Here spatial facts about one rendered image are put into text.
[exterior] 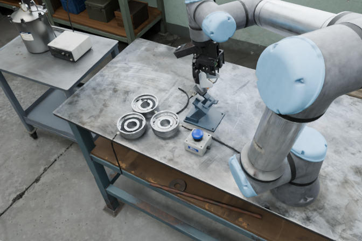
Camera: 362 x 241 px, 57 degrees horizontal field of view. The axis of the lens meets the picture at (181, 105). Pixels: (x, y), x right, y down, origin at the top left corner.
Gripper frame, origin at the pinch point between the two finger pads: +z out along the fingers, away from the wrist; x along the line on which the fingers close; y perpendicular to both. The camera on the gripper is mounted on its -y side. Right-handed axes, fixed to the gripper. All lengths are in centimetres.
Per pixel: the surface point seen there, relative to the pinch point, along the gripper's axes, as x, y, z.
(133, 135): -21.0, -18.9, 12.4
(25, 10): 19, -114, -4
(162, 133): -15.7, -9.5, 12.5
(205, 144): -14.5, 6.9, 12.8
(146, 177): -20.6, -20.6, 40.0
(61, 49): 16, -94, 14
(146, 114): -10.1, -20.2, 12.1
